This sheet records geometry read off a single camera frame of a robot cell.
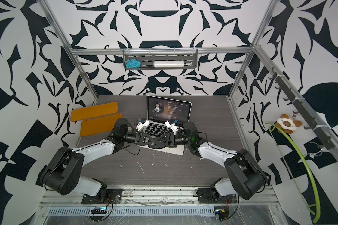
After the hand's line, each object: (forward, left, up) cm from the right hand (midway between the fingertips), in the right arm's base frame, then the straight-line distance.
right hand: (155, 142), depth 74 cm
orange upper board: (+25, +42, -5) cm, 49 cm away
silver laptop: (+27, -1, -7) cm, 28 cm away
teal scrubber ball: (+47, +15, +16) cm, 52 cm away
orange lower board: (+23, +42, -17) cm, 51 cm away
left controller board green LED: (-28, +29, -21) cm, 45 cm away
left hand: (+2, +1, -1) cm, 2 cm away
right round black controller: (-29, -34, -20) cm, 49 cm away
